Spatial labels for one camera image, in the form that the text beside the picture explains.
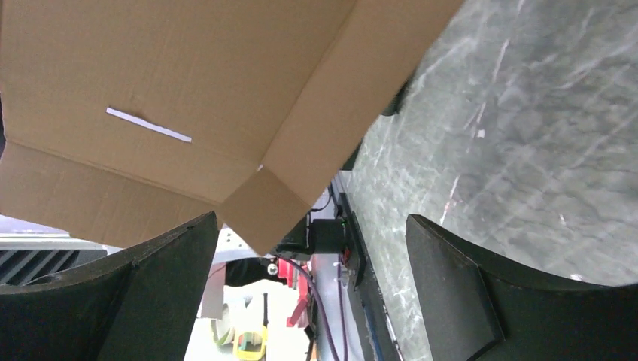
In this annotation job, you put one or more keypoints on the brown cardboard box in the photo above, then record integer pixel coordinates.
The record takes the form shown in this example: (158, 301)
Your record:
(125, 119)

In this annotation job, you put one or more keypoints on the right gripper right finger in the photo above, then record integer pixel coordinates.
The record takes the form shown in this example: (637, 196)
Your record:
(479, 305)

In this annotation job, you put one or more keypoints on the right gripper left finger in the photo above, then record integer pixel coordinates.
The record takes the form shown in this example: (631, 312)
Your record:
(136, 304)

